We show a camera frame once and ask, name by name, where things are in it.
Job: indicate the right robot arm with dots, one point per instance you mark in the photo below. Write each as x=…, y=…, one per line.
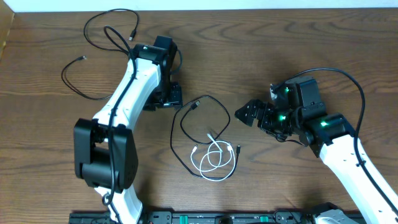
x=296, y=108

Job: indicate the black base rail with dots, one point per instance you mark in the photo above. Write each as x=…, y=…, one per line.
x=167, y=217

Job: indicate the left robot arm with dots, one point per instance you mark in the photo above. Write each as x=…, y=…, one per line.
x=105, y=154

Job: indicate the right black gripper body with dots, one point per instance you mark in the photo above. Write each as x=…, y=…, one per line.
x=280, y=121

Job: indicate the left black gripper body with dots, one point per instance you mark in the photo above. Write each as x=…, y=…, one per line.
x=168, y=96

